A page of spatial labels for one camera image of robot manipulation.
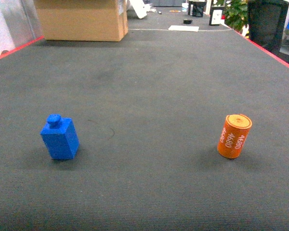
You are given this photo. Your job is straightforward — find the white flat board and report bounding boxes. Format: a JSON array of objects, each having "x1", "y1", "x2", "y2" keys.
[{"x1": 168, "y1": 25, "x2": 199, "y2": 32}]

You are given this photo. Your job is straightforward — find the white black device box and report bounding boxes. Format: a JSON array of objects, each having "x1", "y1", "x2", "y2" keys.
[{"x1": 209, "y1": 7, "x2": 224, "y2": 26}]

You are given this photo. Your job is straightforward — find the black mesh office chair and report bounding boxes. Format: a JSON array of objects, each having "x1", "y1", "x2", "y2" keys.
[{"x1": 247, "y1": 0, "x2": 289, "y2": 54}]

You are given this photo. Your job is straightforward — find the large cardboard box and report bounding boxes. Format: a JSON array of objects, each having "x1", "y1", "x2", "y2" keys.
[{"x1": 34, "y1": 0, "x2": 128, "y2": 42}]

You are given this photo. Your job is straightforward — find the green potted plant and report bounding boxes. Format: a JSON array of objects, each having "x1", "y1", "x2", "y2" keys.
[{"x1": 223, "y1": 0, "x2": 248, "y2": 32}]

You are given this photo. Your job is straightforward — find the white leaning panel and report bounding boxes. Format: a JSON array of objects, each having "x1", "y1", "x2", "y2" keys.
[{"x1": 130, "y1": 0, "x2": 147, "y2": 19}]

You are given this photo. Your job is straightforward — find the orange cylindrical cap 4680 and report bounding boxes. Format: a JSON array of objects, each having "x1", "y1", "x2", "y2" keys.
[{"x1": 217, "y1": 114, "x2": 252, "y2": 159}]

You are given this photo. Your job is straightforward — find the small black box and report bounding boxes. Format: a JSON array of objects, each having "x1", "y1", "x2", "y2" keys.
[{"x1": 184, "y1": 19, "x2": 193, "y2": 25}]

